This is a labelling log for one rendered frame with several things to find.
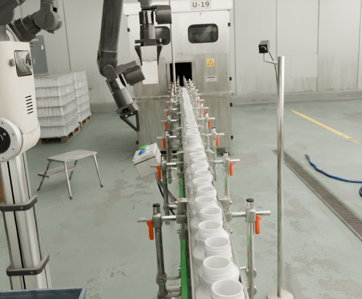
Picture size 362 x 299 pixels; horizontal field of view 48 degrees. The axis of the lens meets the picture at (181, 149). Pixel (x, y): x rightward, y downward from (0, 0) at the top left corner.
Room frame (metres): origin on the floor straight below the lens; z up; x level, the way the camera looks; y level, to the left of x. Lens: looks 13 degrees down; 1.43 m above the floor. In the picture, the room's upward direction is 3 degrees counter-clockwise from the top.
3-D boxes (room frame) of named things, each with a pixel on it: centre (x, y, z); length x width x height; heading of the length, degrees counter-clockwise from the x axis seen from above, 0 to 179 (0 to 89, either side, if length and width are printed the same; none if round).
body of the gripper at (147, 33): (1.64, 0.11, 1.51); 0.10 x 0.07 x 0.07; 90
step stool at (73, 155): (4.41, 1.29, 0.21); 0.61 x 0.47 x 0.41; 53
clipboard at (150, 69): (5.52, 0.36, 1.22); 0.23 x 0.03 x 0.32; 90
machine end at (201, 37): (6.29, -0.06, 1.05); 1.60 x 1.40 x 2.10; 0
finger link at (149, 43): (1.64, 0.09, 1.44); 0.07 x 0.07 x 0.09; 0
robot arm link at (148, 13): (1.64, 0.10, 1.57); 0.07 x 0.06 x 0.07; 90
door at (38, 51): (11.00, 3.93, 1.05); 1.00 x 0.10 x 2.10; 90
